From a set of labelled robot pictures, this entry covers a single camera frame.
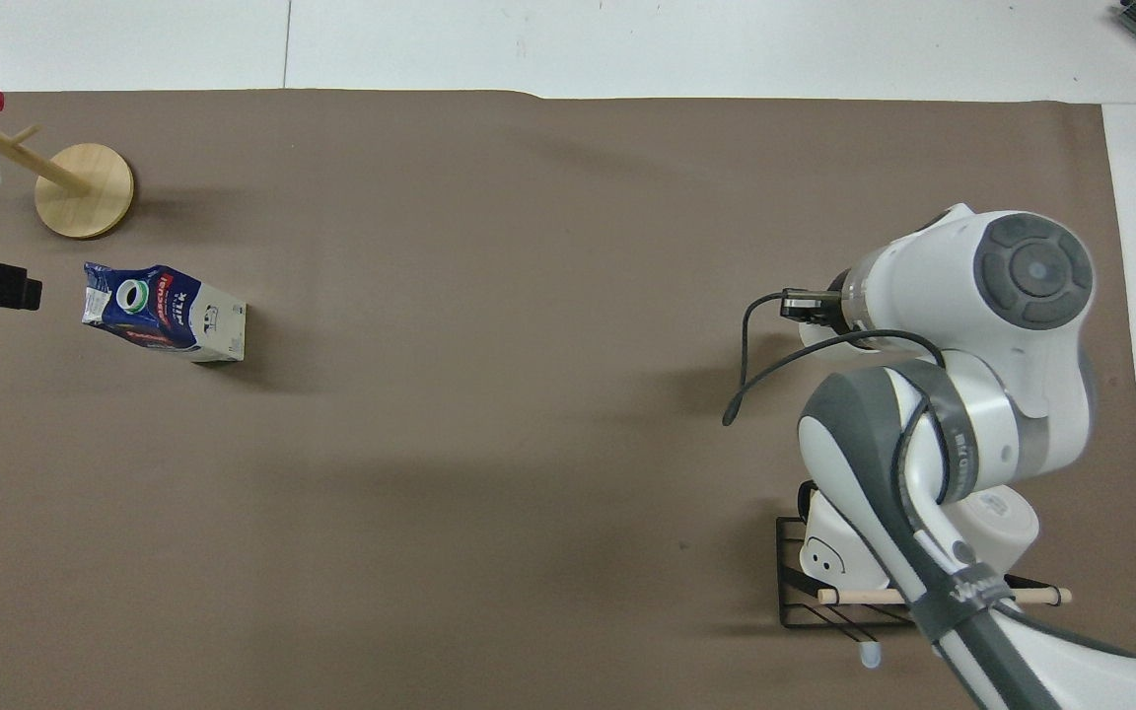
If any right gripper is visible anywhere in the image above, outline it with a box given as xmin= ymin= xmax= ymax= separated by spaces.
xmin=780 ymin=272 xmax=852 ymax=332

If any black cable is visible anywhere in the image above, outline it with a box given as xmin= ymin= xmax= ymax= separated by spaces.
xmin=722 ymin=288 xmax=948 ymax=427

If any white cup with face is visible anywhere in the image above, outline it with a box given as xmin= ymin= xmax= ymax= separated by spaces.
xmin=799 ymin=489 xmax=890 ymax=594

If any wooden cup stand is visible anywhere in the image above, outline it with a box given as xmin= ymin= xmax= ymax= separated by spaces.
xmin=0 ymin=108 xmax=136 ymax=241

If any black wire rack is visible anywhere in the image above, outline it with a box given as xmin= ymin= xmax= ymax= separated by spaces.
xmin=775 ymin=479 xmax=1074 ymax=631

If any blue white milk carton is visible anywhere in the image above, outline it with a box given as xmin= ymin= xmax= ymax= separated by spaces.
xmin=82 ymin=261 xmax=248 ymax=365

